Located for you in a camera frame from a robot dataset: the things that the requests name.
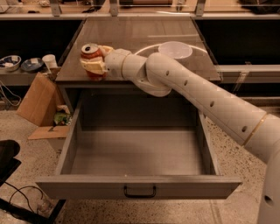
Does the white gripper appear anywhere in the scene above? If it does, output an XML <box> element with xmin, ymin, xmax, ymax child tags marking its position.
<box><xmin>80</xmin><ymin>45</ymin><xmax>131</xmax><ymax>79</ymax></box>

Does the red coke can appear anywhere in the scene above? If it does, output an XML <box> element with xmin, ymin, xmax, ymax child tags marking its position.
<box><xmin>80</xmin><ymin>43</ymin><xmax>106</xmax><ymax>81</ymax></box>

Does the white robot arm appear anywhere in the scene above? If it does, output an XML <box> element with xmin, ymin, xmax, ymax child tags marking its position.
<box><xmin>80</xmin><ymin>43</ymin><xmax>280</xmax><ymax>224</ymax></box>

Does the open grey top drawer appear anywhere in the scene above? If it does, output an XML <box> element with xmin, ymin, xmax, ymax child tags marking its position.
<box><xmin>36</xmin><ymin>95</ymin><xmax>243</xmax><ymax>200</ymax></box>

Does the grey cabinet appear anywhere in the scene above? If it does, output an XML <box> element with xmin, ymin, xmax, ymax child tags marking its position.
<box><xmin>56</xmin><ymin>17</ymin><xmax>221</xmax><ymax>129</ymax></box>

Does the white paper cup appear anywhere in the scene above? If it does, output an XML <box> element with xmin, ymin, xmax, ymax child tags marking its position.
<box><xmin>42</xmin><ymin>54</ymin><xmax>58</xmax><ymax>69</ymax></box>

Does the dark blue bowl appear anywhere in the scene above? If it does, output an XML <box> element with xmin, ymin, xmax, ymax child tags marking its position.
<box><xmin>21</xmin><ymin>58</ymin><xmax>44</xmax><ymax>73</ymax></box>

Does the green snack bag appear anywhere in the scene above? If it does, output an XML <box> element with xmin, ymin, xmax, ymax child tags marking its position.
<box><xmin>53</xmin><ymin>112</ymin><xmax>72</xmax><ymax>126</ymax></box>

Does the white ceramic bowl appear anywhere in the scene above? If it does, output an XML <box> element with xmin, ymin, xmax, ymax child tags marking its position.
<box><xmin>158</xmin><ymin>41</ymin><xmax>193</xmax><ymax>60</ymax></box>

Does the brown cardboard box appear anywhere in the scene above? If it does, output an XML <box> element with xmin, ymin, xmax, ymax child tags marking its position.
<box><xmin>17</xmin><ymin>73</ymin><xmax>69</xmax><ymax>140</ymax></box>

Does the blue patterned bowl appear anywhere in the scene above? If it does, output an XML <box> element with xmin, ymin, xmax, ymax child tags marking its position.
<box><xmin>0</xmin><ymin>55</ymin><xmax>21</xmax><ymax>72</ymax></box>

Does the grey wall cable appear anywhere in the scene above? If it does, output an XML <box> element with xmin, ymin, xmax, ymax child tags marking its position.
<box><xmin>0</xmin><ymin>80</ymin><xmax>23</xmax><ymax>108</ymax></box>

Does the black drawer handle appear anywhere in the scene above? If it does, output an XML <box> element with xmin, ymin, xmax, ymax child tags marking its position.
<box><xmin>123</xmin><ymin>185</ymin><xmax>157</xmax><ymax>199</ymax></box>

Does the black floor cable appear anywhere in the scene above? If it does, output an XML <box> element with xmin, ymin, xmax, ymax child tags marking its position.
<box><xmin>3</xmin><ymin>181</ymin><xmax>47</xmax><ymax>215</ymax></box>

